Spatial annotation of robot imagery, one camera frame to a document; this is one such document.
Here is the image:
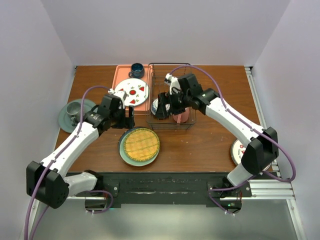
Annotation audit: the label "dark teal plate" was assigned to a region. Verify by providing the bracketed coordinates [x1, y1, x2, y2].
[118, 130, 130, 155]

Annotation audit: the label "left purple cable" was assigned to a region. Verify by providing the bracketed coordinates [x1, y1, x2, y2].
[23, 85, 112, 240]

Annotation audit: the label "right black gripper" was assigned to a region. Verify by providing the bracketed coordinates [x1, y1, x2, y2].
[154, 90, 191, 119]

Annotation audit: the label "pink plastic tray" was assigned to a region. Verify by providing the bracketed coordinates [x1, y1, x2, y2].
[112, 64, 153, 115]

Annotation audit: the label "grey green saucer plate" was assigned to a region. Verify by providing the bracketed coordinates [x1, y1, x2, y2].
[58, 98, 82, 133]

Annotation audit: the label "grey metal mug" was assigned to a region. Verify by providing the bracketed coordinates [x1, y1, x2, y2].
[65, 101, 81, 127]

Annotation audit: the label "yellow woven bamboo plate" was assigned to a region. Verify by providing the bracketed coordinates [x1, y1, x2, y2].
[123, 127, 160, 163]

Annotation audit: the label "white watermelon pattern plate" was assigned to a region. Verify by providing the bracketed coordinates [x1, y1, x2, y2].
[114, 78, 150, 107]

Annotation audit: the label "light green flower plate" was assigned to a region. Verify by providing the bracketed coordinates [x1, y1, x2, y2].
[120, 127, 160, 167]

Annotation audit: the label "blue white porcelain bowl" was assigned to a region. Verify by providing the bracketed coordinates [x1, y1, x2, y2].
[151, 98, 170, 116]

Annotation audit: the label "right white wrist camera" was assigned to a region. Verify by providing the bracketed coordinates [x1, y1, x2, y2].
[164, 73, 181, 95]

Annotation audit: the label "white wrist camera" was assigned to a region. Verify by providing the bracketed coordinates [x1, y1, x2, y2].
[108, 88, 128, 109]
[164, 73, 181, 95]

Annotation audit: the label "white plate red characters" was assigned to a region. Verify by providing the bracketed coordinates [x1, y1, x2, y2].
[229, 138, 272, 173]

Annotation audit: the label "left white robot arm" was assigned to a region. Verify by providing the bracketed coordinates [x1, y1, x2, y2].
[26, 90, 135, 209]

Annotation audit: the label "black wire dish rack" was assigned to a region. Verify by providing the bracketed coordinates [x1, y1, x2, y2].
[146, 62, 197, 131]

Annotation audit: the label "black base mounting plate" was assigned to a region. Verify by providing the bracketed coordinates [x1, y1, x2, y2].
[74, 171, 252, 211]

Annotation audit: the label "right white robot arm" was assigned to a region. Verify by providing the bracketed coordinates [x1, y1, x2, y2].
[156, 73, 279, 197]

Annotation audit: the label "dark blue mug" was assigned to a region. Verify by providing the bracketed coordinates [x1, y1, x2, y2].
[128, 63, 145, 79]

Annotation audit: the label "pink ceramic mug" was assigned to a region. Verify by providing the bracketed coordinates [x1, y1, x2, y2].
[173, 107, 190, 124]

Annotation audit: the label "aluminium frame rail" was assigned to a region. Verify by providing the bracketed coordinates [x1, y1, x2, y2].
[244, 66, 307, 240]

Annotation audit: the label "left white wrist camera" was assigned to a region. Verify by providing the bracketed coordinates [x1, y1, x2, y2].
[108, 88, 128, 109]

